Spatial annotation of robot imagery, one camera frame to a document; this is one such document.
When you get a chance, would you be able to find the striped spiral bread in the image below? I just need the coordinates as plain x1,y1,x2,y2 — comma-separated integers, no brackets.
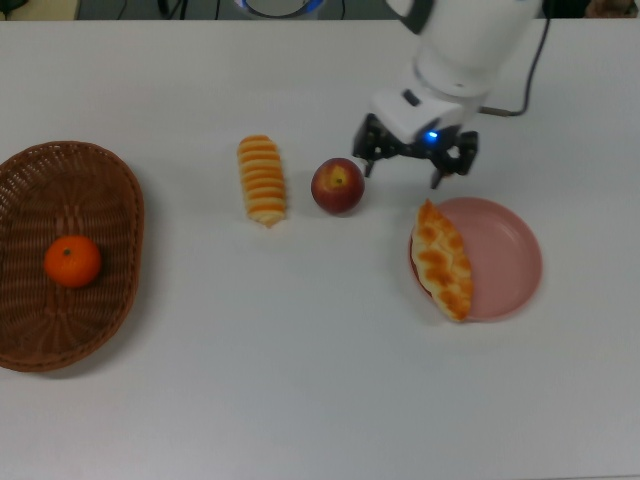
236,133,290,230

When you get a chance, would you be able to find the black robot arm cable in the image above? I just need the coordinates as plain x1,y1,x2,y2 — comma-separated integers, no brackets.
479,17,551,118

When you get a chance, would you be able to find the brown woven basket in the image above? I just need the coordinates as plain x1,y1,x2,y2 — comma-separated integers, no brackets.
0,140,146,374

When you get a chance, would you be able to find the red apple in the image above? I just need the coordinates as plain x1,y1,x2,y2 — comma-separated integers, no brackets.
310,157,366,216

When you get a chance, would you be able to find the braided leaf-shaped bread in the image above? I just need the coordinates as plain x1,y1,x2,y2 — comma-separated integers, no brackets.
410,198,475,324

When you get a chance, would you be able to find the person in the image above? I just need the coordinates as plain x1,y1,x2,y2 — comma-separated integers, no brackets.
541,0,640,20

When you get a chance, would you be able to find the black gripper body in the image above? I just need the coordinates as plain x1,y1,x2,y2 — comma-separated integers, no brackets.
384,124,466,160

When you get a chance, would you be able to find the orange tangerine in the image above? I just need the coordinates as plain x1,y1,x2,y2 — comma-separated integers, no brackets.
43,234,103,289

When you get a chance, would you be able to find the pink plate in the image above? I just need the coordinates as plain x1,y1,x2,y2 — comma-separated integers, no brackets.
407,196,545,323

